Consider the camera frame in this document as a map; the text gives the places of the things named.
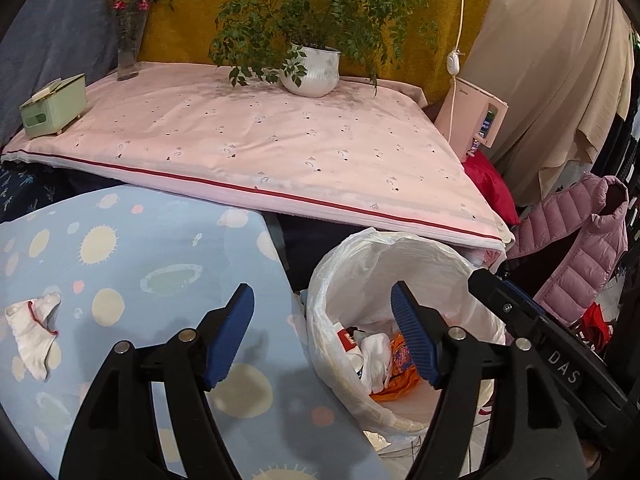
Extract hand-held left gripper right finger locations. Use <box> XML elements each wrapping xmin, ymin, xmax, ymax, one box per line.
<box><xmin>390</xmin><ymin>280</ymin><xmax>588</xmax><ymax>480</ymax></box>

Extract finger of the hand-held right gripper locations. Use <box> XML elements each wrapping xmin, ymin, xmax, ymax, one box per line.
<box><xmin>468</xmin><ymin>269</ymin><xmax>548</xmax><ymax>341</ymax></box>

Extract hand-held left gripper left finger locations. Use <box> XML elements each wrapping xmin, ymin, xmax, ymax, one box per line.
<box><xmin>59</xmin><ymin>282</ymin><xmax>256</xmax><ymax>480</ymax></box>

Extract white tissue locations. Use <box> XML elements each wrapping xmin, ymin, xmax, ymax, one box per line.
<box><xmin>357</xmin><ymin>332</ymin><xmax>396</xmax><ymax>393</ymax></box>

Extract orange plastic bag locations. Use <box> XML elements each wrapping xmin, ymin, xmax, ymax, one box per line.
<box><xmin>370</xmin><ymin>332</ymin><xmax>421</xmax><ymax>401</ymax></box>

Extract red and white paper carton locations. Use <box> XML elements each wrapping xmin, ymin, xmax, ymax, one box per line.
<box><xmin>335</xmin><ymin>324</ymin><xmax>363</xmax><ymax>361</ymax></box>

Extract trash bin with white liner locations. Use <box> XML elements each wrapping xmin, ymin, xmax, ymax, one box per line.
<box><xmin>306</xmin><ymin>227</ymin><xmax>508</xmax><ymax>436</ymax></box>

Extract small red fabric item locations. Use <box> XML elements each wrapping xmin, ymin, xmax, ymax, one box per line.
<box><xmin>575</xmin><ymin>302</ymin><xmax>613</xmax><ymax>348</ymax></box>

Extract pink down jacket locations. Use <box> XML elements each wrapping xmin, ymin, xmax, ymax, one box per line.
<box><xmin>505</xmin><ymin>172</ymin><xmax>630</xmax><ymax>328</ymax></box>

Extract red satin cloth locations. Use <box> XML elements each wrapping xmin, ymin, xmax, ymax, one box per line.
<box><xmin>460</xmin><ymin>150</ymin><xmax>521</xmax><ymax>226</ymax></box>

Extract light blue dotted tablecloth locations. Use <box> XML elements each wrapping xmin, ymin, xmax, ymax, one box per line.
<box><xmin>0</xmin><ymin>185</ymin><xmax>386</xmax><ymax>480</ymax></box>

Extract dark hanging clothes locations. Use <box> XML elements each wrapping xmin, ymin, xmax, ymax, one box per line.
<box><xmin>597</xmin><ymin>30</ymin><xmax>640</xmax><ymax>281</ymax></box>

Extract white sock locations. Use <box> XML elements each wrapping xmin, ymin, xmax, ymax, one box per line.
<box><xmin>5</xmin><ymin>290</ymin><xmax>62</xmax><ymax>380</ymax></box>

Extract pink appliance box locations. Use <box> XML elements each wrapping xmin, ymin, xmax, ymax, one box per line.
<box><xmin>434</xmin><ymin>77</ymin><xmax>510</xmax><ymax>161</ymax></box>

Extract pink cloth with red stripe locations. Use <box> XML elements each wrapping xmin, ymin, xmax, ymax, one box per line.
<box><xmin>2</xmin><ymin>60</ymin><xmax>516</xmax><ymax>261</ymax></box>

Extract beige curtain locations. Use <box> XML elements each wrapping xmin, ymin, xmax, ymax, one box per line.
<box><xmin>460</xmin><ymin>0</ymin><xmax>636</xmax><ymax>208</ymax></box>

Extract dark blue floral cloth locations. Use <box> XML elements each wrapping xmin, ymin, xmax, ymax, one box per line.
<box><xmin>0</xmin><ymin>162</ymin><xmax>76</xmax><ymax>223</ymax></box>

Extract potted plant in white pot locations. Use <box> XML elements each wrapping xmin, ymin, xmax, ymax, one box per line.
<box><xmin>165</xmin><ymin>0</ymin><xmax>441</xmax><ymax>98</ymax></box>

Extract green tissue box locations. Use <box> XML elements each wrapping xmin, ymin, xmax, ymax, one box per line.
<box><xmin>19</xmin><ymin>73</ymin><xmax>88</xmax><ymax>139</ymax></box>

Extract glass vase with flowers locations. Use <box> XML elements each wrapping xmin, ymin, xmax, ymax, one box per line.
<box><xmin>102</xmin><ymin>0</ymin><xmax>162</xmax><ymax>82</ymax></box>

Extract mustard yellow cloth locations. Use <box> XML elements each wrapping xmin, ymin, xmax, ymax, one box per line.
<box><xmin>137</xmin><ymin>0</ymin><xmax>501</xmax><ymax>108</ymax></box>

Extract blue-grey fabric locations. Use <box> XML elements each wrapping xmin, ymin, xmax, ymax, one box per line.
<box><xmin>0</xmin><ymin>0</ymin><xmax>158</xmax><ymax>146</ymax></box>

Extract white cord with switch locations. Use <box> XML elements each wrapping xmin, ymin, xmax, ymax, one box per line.
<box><xmin>446</xmin><ymin>0</ymin><xmax>475</xmax><ymax>81</ymax></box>

